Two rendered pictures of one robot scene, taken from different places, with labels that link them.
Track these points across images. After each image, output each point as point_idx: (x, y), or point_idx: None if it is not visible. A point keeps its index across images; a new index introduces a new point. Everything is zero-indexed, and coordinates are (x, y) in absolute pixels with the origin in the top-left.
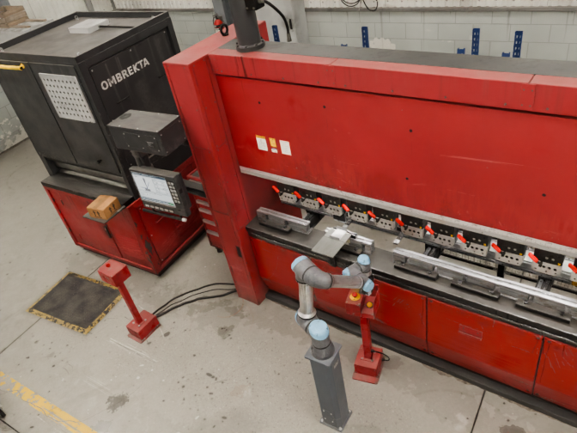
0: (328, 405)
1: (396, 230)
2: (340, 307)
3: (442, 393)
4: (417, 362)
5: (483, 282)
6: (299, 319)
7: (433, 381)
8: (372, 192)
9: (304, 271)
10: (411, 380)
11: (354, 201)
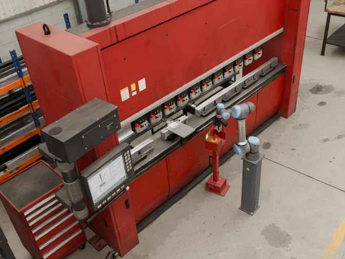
0: (257, 192)
1: (177, 108)
2: (183, 178)
3: (241, 162)
4: (219, 167)
5: (231, 90)
6: (244, 147)
7: (232, 164)
8: (190, 77)
9: (248, 106)
10: (230, 171)
11: (181, 92)
